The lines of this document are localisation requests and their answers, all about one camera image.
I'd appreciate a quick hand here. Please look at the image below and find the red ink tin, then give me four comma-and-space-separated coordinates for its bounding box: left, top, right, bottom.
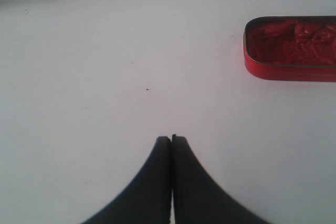
243, 16, 335, 82

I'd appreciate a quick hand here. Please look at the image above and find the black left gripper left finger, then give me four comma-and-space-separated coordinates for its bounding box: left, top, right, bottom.
84, 136, 172, 224

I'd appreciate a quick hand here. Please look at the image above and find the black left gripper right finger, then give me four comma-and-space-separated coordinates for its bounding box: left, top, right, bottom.
172, 135, 267, 224

